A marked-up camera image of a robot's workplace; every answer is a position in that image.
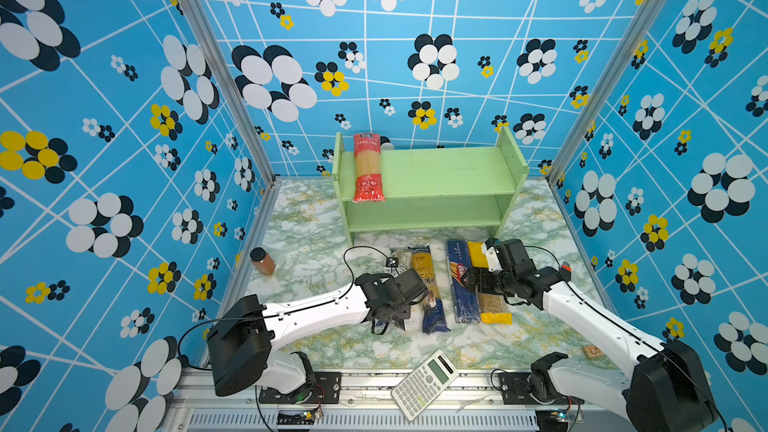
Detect red black marker pen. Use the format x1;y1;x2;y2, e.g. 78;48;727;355
559;261;572;281

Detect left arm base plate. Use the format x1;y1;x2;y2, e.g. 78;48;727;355
258;371;342;405

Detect green wooden shelf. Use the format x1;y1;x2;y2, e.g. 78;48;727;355
331;130;530;245

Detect red spaghetti bag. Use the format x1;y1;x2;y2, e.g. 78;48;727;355
353;133;385;203

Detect blue Barilla pasta box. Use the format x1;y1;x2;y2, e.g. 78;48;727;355
446;239;481;324

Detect spice jar black lid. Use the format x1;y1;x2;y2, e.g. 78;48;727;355
249;247;276;276

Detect yellow blue spaghetti bag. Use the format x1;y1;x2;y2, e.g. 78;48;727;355
408;246;450;334

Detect small brown wooden block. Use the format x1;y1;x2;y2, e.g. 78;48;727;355
583;345;605;359

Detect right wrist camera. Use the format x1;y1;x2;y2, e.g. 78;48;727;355
481;244;503;272

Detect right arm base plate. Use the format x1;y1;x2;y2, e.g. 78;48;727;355
491;371;572;409

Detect clear grey spaghetti bag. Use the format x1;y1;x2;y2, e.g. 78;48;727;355
393;248;412;331

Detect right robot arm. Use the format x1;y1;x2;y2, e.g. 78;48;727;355
469;238;726;431

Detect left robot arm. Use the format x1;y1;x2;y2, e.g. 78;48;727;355
206;269;427;397

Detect aluminium front rail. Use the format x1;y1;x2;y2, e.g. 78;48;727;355
161;369;633;431

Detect white scientific calculator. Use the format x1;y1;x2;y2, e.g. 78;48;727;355
391;350;459;422

